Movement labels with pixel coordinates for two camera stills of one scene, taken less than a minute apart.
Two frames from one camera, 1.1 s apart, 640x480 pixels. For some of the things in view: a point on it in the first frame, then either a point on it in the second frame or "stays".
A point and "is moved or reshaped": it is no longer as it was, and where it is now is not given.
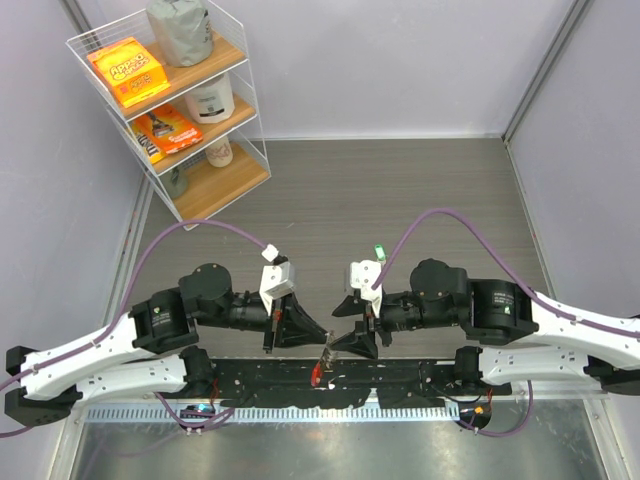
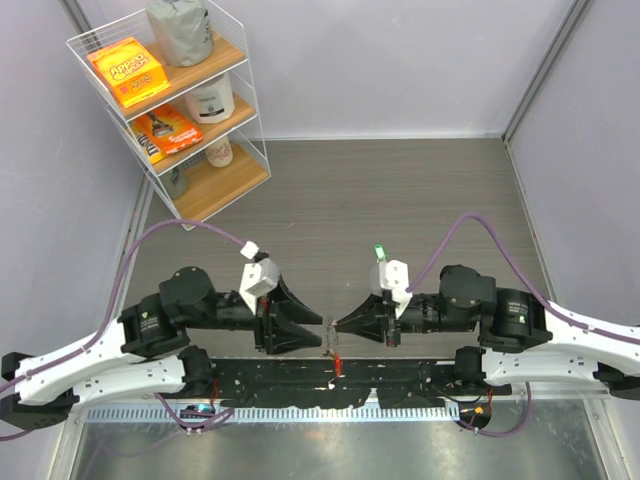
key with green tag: x=380 y=253 stays
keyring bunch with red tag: x=327 y=361 is moved or reshaped
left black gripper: x=295 y=329 stays
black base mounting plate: x=396 y=383 stays
